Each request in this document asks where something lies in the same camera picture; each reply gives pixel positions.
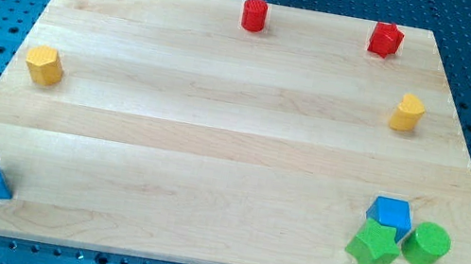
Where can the yellow hexagon block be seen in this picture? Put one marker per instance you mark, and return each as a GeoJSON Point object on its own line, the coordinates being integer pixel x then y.
{"type": "Point", "coordinates": [44, 65]}

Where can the light wooden board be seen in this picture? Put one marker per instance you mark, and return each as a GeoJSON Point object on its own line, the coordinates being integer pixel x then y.
{"type": "Point", "coordinates": [175, 134]}

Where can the red cylinder block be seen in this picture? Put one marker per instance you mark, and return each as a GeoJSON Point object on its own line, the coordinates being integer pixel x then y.
{"type": "Point", "coordinates": [254, 15]}

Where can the green star block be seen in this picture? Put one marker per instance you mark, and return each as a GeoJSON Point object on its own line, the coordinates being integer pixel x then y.
{"type": "Point", "coordinates": [373, 243]}

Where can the red star block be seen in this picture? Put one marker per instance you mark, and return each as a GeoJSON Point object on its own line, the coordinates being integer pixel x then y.
{"type": "Point", "coordinates": [385, 39]}

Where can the blue pentagon block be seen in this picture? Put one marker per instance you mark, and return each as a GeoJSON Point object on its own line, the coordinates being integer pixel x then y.
{"type": "Point", "coordinates": [391, 212]}

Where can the yellow half-round block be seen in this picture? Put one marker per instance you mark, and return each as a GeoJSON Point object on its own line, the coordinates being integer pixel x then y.
{"type": "Point", "coordinates": [407, 113]}

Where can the green cylinder block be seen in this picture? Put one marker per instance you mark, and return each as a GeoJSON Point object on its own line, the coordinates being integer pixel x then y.
{"type": "Point", "coordinates": [426, 244]}

